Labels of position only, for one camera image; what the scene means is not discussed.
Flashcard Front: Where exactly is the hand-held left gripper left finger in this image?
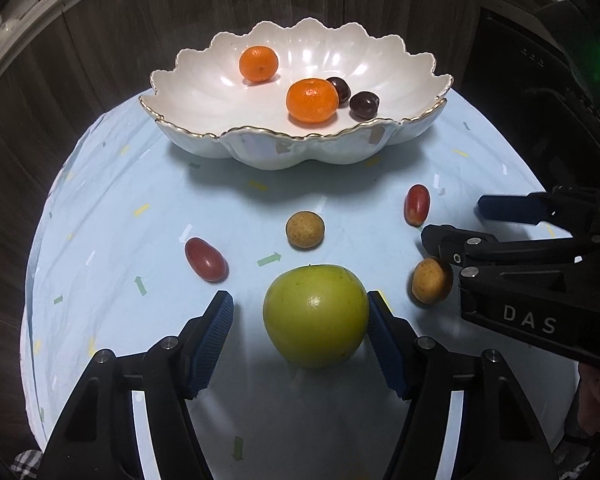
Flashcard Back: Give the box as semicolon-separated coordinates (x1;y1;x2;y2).
42;290;235;480

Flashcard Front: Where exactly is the red grape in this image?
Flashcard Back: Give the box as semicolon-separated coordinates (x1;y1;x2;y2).
404;184;431;227
184;237;228;281

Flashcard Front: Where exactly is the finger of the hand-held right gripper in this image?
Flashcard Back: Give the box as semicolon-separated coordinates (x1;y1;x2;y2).
477;187;600;233
421;224;596;273

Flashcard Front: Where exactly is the dark purple grape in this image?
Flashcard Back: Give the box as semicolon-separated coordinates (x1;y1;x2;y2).
325;77;352;106
349;91;380;121

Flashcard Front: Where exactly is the light blue patterned cloth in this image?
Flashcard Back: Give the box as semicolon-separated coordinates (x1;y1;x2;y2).
19;87;588;480

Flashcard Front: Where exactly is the green apple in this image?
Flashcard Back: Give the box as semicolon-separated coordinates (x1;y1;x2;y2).
262;263;370;368

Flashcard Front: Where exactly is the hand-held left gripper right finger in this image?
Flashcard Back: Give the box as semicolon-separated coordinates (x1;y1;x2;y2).
367;290;561;480

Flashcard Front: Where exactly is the brown longan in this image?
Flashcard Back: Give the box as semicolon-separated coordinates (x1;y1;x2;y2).
285;211;326;249
411;257;454;305

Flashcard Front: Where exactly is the white scalloped bowl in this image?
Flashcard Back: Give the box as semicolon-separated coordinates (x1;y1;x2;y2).
139;17;454;169

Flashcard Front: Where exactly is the mandarin orange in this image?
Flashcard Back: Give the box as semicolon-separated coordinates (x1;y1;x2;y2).
285;78;340;124
239;45;279;84

